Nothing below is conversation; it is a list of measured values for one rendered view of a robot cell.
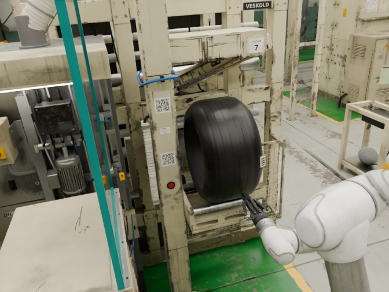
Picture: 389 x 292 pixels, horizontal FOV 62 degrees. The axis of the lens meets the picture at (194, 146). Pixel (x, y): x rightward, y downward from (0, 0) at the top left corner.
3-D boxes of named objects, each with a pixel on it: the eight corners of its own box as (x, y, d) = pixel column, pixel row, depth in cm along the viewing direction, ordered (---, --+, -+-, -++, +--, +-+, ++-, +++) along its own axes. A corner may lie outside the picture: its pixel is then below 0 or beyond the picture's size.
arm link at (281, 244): (256, 243, 146) (281, 240, 151) (272, 271, 133) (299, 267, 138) (262, 225, 141) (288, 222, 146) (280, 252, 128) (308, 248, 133)
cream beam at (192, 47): (165, 68, 177) (162, 39, 170) (157, 60, 199) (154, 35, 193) (267, 55, 190) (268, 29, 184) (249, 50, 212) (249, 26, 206)
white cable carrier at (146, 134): (153, 205, 179) (142, 123, 159) (151, 200, 184) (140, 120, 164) (161, 203, 180) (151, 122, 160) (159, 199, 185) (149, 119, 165)
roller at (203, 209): (192, 214, 177) (190, 207, 179) (191, 217, 181) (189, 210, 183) (251, 201, 185) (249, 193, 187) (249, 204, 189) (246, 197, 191)
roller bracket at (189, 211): (190, 226, 176) (189, 211, 172) (173, 189, 211) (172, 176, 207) (195, 225, 177) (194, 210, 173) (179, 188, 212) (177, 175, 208)
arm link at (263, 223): (260, 227, 142) (254, 218, 147) (259, 242, 147) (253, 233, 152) (279, 223, 144) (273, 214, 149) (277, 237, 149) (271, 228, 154)
